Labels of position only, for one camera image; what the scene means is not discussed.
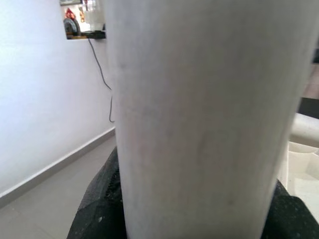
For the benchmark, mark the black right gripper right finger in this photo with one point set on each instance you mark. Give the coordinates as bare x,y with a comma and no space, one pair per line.
291,219

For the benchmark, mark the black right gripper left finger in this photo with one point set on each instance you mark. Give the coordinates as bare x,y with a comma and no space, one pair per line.
99,211

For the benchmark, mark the white plastic table top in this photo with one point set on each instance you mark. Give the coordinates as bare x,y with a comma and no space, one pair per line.
304,179

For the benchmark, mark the black flat box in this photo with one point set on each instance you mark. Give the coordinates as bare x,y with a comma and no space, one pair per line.
96,34

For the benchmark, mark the dark round plate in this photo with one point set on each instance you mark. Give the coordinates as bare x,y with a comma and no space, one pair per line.
72,27

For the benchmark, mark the white plastic container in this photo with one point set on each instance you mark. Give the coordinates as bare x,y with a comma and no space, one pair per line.
94,15

